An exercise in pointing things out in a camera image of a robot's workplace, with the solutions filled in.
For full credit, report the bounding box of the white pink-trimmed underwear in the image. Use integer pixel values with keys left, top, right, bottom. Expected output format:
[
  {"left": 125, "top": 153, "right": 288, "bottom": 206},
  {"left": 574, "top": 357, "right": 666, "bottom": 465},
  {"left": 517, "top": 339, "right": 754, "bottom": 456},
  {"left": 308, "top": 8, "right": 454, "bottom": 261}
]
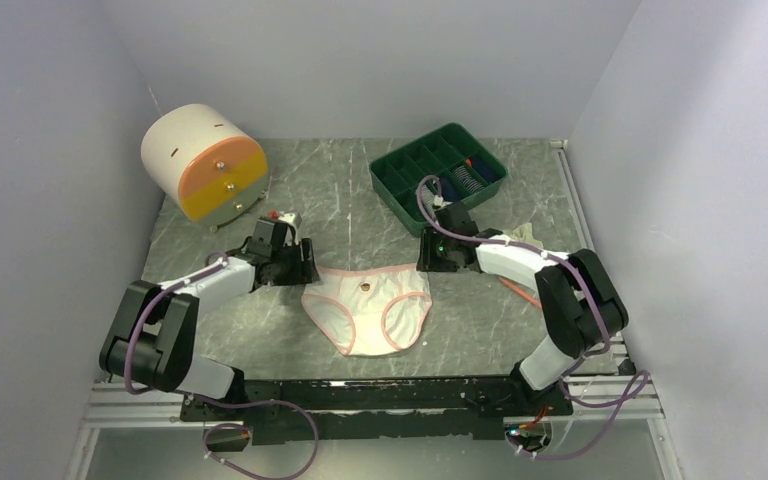
[{"left": 301, "top": 264, "right": 433, "bottom": 357}]

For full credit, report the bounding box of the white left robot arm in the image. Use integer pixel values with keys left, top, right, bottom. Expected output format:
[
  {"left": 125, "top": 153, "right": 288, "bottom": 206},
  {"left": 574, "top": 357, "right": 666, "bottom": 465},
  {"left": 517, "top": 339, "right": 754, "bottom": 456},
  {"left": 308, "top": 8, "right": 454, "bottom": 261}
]
[{"left": 99, "top": 212, "right": 318, "bottom": 420}]

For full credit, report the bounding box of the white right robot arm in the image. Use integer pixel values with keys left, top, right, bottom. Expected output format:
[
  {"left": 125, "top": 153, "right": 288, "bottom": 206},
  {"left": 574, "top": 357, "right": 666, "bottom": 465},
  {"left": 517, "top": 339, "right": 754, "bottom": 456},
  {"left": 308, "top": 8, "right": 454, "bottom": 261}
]
[{"left": 417, "top": 199, "right": 629, "bottom": 415}]

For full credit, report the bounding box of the dark navy rolled sock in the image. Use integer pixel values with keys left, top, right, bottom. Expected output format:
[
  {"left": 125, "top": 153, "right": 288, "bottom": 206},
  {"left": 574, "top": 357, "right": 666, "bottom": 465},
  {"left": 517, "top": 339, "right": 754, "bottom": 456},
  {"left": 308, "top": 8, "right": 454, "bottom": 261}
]
[{"left": 439, "top": 177, "right": 461, "bottom": 203}]

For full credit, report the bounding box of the blue striped rolled sock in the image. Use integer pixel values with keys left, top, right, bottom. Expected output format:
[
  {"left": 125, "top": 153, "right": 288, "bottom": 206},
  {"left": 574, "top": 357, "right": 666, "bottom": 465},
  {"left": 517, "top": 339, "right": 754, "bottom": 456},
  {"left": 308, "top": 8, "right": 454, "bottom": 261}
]
[{"left": 452, "top": 165, "right": 484, "bottom": 195}]

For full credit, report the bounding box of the orange pencil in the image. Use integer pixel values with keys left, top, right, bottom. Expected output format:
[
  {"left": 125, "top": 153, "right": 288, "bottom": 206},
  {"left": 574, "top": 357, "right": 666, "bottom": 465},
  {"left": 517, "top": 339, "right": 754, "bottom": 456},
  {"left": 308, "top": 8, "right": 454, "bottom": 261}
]
[{"left": 498, "top": 277, "right": 542, "bottom": 309}]

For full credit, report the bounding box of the crumpled cream cloth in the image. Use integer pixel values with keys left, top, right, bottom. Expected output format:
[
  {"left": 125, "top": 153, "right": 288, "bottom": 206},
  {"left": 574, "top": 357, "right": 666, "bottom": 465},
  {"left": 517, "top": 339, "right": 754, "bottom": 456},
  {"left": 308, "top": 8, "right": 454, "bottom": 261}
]
[{"left": 503, "top": 222, "right": 544, "bottom": 249}]

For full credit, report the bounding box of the green compartment organizer tray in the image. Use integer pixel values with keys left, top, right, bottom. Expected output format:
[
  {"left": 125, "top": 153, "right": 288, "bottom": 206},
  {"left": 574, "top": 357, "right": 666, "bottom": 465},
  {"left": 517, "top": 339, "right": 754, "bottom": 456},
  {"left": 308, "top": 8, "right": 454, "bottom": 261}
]
[{"left": 370, "top": 122, "right": 508, "bottom": 237}]

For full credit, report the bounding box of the navy orange rolled sock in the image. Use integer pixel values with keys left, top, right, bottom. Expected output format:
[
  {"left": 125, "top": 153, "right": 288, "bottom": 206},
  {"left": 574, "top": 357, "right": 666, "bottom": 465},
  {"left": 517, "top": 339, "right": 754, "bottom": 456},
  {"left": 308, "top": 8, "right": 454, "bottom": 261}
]
[{"left": 465, "top": 156, "right": 499, "bottom": 184}]

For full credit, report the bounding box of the round white drawer cabinet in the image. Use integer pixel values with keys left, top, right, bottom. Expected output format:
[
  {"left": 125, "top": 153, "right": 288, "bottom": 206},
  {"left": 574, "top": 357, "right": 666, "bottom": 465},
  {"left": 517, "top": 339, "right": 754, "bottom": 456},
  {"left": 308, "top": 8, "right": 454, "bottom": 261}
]
[{"left": 140, "top": 104, "right": 270, "bottom": 229}]

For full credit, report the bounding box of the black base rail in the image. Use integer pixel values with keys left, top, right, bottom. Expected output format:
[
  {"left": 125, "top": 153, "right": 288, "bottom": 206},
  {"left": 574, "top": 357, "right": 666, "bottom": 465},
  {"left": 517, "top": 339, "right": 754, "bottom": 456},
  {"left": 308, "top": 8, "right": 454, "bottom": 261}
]
[{"left": 180, "top": 375, "right": 573, "bottom": 445}]

